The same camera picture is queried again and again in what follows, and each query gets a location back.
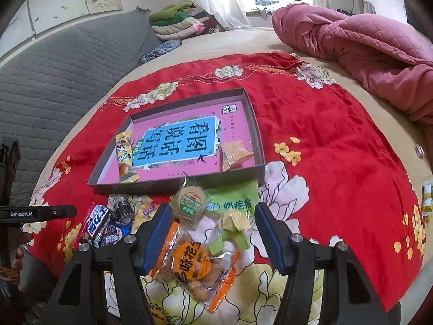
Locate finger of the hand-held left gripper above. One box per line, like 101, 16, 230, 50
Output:
35, 205, 77, 219

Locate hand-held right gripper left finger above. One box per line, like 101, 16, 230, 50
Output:
47, 204, 174, 325

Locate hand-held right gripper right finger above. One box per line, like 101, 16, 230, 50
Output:
254, 202, 389, 325

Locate yellow rice cracker packet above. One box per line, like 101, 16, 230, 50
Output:
130, 198, 159, 234

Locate small yellow cracker packet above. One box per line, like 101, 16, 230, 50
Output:
221, 209, 252, 241

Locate black chocolate bar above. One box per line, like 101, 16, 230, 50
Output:
79, 205, 112, 248

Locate orange bag of fried snacks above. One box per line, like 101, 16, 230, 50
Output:
149, 222, 242, 314

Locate small dark cookie packet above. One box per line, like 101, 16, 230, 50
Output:
110, 194, 134, 224

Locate round cake packet green label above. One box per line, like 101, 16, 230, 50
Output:
169, 175, 210, 232

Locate blue cookie packet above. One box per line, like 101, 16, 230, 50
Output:
100, 222, 134, 244

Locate green snack packet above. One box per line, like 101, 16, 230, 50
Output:
203, 180, 261, 257

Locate yellow snack stick packet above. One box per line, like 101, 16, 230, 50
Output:
115, 130, 141, 184

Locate clear orange cracker packet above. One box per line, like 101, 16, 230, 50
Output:
221, 140, 255, 172

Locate grey cardboard box pink inside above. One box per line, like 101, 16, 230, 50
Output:
87, 88, 266, 195

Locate person's left hand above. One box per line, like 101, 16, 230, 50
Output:
10, 235, 26, 273

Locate red floral blanket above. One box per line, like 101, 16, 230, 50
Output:
27, 51, 427, 325

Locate grey quilted headboard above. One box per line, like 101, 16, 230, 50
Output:
0, 7, 163, 207

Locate yellow white packet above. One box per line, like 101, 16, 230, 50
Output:
421, 183, 433, 216

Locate dark floral cloth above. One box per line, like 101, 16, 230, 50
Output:
139, 40, 183, 65

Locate beige bed sheet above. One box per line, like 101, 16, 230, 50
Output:
29, 26, 433, 217

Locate stack of folded blankets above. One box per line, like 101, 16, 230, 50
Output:
149, 2, 224, 41

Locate pink quilted duvet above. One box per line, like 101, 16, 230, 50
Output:
271, 3, 433, 124

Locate clothes on window sill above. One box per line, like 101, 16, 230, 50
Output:
250, 6, 275, 18

